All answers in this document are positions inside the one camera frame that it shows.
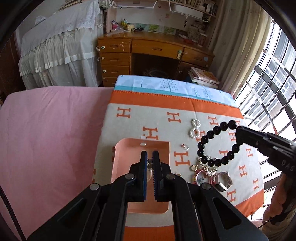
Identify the beige curtain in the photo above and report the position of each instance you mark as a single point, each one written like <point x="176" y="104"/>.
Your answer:
<point x="238" y="39"/>

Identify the stack of books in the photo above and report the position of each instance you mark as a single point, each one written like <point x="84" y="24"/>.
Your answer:
<point x="203" y="78"/>

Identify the gold rhinestone brooch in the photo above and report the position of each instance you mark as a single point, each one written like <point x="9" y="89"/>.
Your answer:
<point x="199" y="166"/>

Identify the wooden desk with drawers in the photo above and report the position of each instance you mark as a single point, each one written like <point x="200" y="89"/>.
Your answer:
<point x="148" y="54"/>

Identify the person's right hand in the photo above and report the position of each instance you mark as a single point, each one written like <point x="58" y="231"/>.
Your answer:
<point x="274" y="232"/>

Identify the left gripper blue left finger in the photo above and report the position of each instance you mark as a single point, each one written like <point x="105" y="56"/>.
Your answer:
<point x="143" y="175"/>

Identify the window security grille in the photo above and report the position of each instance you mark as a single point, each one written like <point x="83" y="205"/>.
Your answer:
<point x="267" y="99"/>

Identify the orange H pattern blanket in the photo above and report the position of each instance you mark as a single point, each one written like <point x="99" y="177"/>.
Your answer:
<point x="173" y="126"/>

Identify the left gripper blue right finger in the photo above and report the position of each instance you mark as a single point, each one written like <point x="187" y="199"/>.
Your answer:
<point x="156" y="171"/>

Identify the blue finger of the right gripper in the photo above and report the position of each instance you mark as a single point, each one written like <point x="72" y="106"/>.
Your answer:
<point x="249" y="136"/>

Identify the pink bed sheet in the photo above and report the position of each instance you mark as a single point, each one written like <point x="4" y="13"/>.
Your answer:
<point x="49" y="138"/>

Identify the light blue patterned sheet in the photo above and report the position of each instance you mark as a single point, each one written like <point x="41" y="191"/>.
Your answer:
<point x="164" y="86"/>

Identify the white lace covered furniture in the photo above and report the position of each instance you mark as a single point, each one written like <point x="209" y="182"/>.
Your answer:
<point x="61" y="50"/>

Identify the white strap wristwatch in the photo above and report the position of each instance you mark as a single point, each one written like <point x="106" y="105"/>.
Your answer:
<point x="222" y="181"/>

